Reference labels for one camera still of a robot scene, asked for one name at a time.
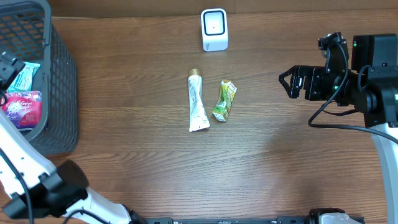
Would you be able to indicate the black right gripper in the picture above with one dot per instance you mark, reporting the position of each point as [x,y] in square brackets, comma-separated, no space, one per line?
[313,74]

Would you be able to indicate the green juice carton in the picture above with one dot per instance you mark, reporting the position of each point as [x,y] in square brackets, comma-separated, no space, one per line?
[222,109]

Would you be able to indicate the white tube gold cap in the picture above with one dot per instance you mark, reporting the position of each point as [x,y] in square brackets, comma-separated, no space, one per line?
[198,116]

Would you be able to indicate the teal wet wipes pack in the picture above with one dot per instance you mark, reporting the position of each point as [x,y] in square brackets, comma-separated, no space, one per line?
[24,79]

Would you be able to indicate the red purple pad pack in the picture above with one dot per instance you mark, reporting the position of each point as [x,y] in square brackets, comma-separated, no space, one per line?
[24,109]

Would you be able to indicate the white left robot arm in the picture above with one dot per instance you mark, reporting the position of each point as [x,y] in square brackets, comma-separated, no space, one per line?
[37,188]

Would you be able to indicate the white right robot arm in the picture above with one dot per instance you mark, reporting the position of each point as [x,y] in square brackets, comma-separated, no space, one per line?
[365,79]

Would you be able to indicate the white barcode scanner box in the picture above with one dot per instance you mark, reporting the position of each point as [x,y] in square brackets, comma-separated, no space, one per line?
[214,30]

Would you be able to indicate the grey plastic mesh basket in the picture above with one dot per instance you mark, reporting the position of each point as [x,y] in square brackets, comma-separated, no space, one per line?
[28,34]

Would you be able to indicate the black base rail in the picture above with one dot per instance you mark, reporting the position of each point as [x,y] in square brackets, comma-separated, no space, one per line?
[312,218]

